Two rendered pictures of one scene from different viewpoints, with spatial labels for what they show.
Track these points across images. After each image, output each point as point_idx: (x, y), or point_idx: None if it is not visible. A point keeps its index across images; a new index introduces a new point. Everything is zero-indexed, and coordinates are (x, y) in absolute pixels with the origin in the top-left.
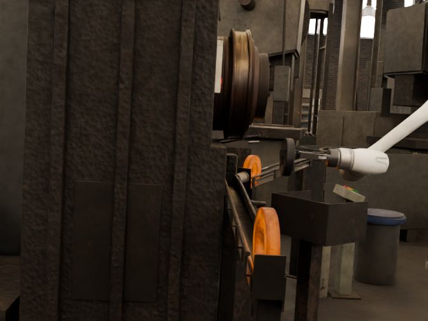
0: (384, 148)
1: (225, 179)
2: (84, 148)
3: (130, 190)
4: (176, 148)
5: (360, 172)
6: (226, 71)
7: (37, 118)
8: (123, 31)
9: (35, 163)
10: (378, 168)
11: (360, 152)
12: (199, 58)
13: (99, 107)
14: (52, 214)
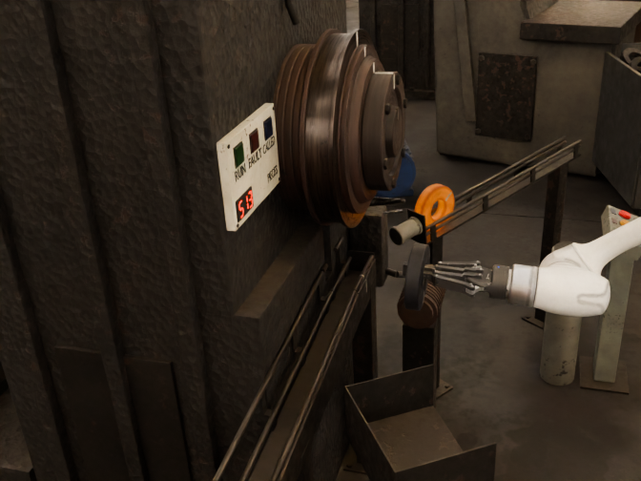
0: (623, 247)
1: (357, 261)
2: (55, 304)
3: (129, 366)
4: (175, 321)
5: (549, 312)
6: (295, 139)
7: None
8: (54, 139)
9: (1, 318)
10: (584, 312)
11: (549, 282)
12: (188, 177)
13: (58, 249)
14: (34, 387)
